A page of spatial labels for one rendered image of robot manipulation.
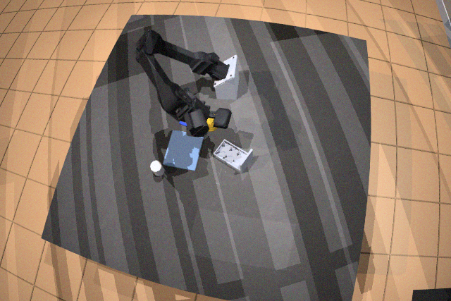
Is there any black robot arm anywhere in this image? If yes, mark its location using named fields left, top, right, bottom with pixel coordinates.
left=135, top=30, right=230, bottom=137

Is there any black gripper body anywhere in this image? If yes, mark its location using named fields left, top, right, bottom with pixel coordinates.
left=200, top=100, right=232, bottom=129

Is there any yellow plate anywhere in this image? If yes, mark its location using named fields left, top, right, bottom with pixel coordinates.
left=207, top=118, right=218, bottom=132

